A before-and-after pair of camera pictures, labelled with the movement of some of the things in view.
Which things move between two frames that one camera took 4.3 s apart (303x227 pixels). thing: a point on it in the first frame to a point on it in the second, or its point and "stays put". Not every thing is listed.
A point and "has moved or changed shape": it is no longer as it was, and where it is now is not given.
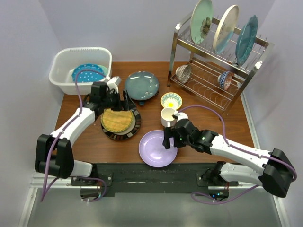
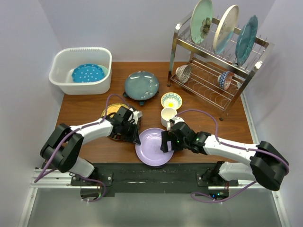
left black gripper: [129, 105] to [134, 137]
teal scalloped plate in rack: [246, 40] stays put
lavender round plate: [152, 152] has moved or changed shape
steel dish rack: [215, 82] stays put
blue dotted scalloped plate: [86, 75] stays put
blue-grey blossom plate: [141, 85] stays put
